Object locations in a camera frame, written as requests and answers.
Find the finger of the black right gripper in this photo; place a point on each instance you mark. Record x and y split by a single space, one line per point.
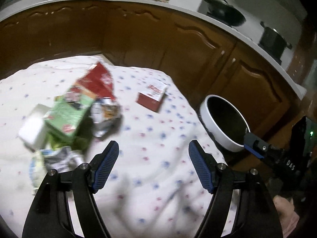
255 145

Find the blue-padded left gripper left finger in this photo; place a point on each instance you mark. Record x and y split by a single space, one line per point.
102 165

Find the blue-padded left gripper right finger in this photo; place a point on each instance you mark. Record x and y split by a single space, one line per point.
204 164

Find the brown wooden kitchen cabinets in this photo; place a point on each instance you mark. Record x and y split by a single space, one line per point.
200 54

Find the white kitchen countertop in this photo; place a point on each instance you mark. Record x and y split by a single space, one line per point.
173 5

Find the operator right hand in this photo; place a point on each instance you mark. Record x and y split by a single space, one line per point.
287 215

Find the crumpled white blue wrapper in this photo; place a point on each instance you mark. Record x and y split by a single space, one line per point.
64 159

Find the crumpled silver foil wrapper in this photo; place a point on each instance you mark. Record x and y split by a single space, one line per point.
104 112

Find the green carton box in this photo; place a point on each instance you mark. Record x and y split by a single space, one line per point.
65 117

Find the white floral tablecloth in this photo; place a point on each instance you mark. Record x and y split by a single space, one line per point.
153 189

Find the white foam block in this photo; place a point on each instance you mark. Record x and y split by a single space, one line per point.
33 131

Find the red snack wrapper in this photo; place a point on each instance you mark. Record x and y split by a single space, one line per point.
99 81

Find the red white cigarette box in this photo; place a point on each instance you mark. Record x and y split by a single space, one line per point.
151 96

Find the black cooking pot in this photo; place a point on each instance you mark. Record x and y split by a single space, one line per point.
272 42

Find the black wok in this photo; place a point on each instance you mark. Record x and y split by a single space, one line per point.
225 13

